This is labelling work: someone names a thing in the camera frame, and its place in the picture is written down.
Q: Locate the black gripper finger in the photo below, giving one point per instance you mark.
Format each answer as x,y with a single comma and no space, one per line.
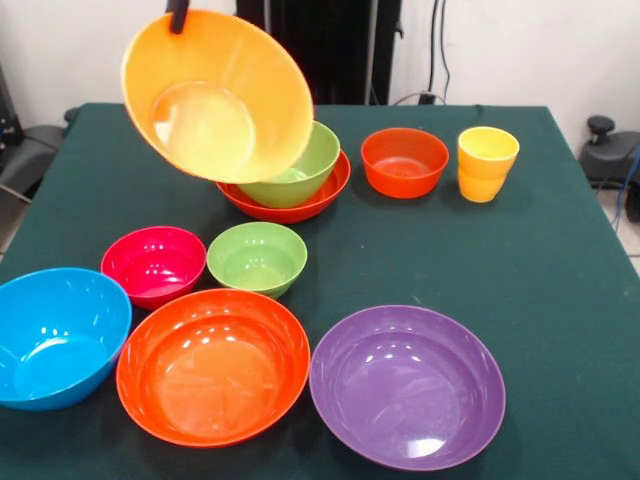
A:
178,17

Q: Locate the large orange bowl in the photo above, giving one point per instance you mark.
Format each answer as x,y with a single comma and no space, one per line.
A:
220,90

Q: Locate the large green bowl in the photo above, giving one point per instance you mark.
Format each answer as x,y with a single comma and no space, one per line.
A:
310,175

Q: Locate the large red bowl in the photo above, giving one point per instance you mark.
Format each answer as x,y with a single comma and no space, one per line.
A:
300,212
212,375

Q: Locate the black device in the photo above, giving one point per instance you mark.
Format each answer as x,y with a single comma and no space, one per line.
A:
7,115

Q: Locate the pink bowl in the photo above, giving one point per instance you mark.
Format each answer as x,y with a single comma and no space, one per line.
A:
152,265

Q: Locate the small green bowl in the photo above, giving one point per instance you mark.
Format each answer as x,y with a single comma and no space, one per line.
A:
256,260

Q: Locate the small red bowl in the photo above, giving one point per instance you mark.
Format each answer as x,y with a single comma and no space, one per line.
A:
405,165

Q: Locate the yellow cup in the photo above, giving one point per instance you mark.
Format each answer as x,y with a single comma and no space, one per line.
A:
487,160

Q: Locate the blue bowl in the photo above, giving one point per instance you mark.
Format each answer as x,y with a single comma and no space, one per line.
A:
55,345

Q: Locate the dark green table cloth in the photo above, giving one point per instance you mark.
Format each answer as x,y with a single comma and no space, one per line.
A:
450,250

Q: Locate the purple bowl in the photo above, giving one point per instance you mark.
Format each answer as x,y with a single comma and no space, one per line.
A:
407,390

